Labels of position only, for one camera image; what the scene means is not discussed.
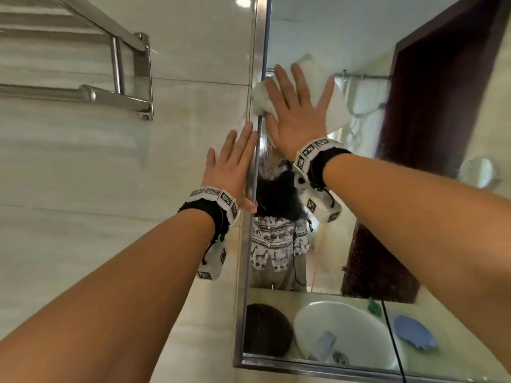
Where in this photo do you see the person's left hand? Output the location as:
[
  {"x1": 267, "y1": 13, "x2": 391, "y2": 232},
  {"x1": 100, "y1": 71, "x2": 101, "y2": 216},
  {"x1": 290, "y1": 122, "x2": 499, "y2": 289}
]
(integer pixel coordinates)
[{"x1": 201, "y1": 122, "x2": 259, "y2": 214}]

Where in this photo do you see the person's right hand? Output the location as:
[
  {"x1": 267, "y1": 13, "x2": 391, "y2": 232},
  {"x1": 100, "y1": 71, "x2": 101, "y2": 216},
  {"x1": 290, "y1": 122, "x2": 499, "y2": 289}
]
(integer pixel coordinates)
[{"x1": 264, "y1": 62, "x2": 335, "y2": 162}]

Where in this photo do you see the white cleaning cloth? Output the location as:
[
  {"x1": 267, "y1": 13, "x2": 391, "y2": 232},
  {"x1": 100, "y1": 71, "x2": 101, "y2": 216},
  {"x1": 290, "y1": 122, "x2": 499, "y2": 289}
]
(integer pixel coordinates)
[{"x1": 250, "y1": 52, "x2": 353, "y2": 137}]

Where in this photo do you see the person's right forearm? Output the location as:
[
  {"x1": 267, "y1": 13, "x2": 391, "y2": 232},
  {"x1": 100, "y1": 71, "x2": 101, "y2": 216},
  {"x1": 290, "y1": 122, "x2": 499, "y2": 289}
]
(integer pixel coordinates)
[{"x1": 322, "y1": 153, "x2": 511, "y2": 376}]

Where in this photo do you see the person's left forearm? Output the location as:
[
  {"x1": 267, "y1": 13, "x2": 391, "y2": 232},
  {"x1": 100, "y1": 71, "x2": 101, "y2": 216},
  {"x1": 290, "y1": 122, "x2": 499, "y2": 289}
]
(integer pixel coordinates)
[{"x1": 0, "y1": 208, "x2": 225, "y2": 383}]

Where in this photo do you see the chrome towel rack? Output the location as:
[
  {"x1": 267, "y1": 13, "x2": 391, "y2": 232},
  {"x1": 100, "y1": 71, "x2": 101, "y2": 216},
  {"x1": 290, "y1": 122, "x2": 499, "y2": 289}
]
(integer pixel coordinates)
[{"x1": 0, "y1": 0, "x2": 155, "y2": 122}]

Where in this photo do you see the white marker wristband camera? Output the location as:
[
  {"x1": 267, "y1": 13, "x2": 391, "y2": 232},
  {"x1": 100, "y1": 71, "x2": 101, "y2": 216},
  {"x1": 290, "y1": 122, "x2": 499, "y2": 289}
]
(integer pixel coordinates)
[
  {"x1": 292, "y1": 137, "x2": 353, "y2": 224},
  {"x1": 178, "y1": 186, "x2": 241, "y2": 282}
]

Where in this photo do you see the metal framed wall mirror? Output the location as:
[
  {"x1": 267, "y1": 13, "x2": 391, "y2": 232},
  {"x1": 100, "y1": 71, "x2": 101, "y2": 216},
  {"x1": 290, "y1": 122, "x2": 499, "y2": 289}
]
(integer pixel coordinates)
[{"x1": 233, "y1": 0, "x2": 511, "y2": 383}]

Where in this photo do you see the thin black cable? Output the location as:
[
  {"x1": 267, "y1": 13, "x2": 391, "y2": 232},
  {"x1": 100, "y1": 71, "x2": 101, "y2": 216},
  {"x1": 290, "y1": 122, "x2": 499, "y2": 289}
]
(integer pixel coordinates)
[{"x1": 381, "y1": 301, "x2": 409, "y2": 383}]

